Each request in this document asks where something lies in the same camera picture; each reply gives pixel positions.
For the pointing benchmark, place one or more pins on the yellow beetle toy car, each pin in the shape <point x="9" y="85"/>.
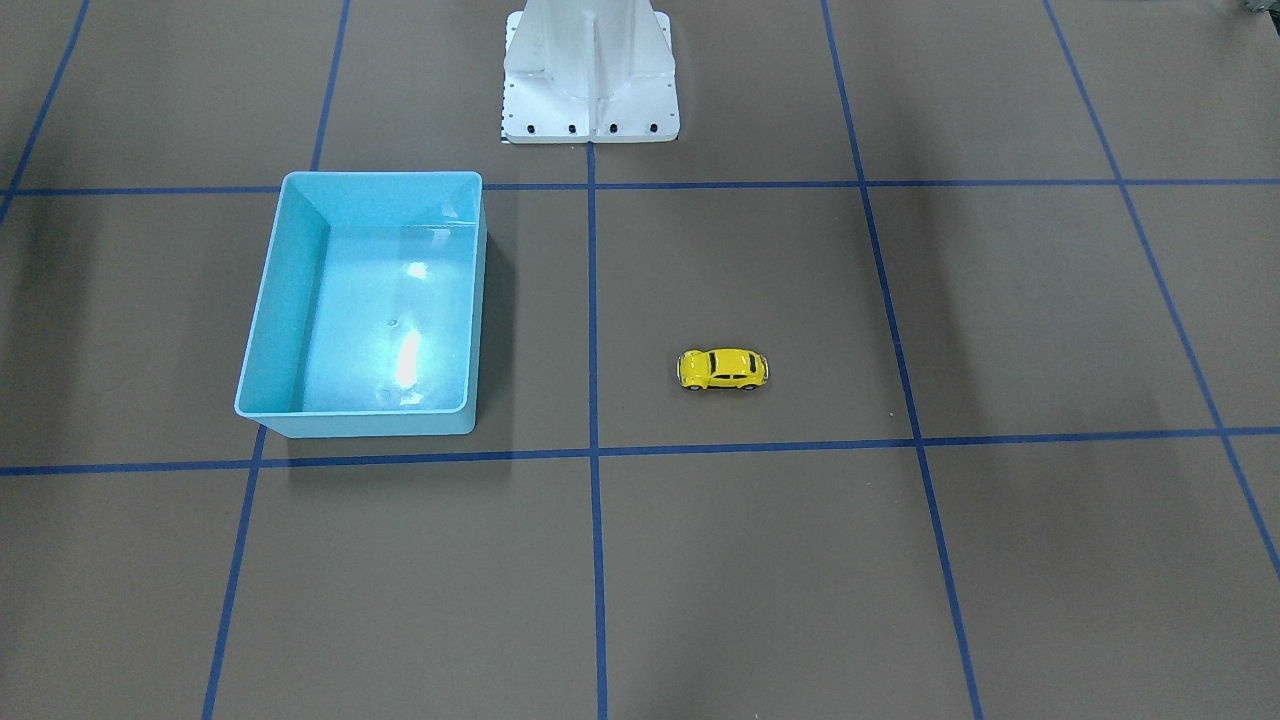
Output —
<point x="722" y="368"/>

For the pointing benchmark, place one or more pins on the light blue plastic bin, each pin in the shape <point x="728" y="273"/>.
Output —
<point x="369" y="316"/>

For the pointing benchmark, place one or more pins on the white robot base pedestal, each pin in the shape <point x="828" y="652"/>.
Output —
<point x="589" y="72"/>

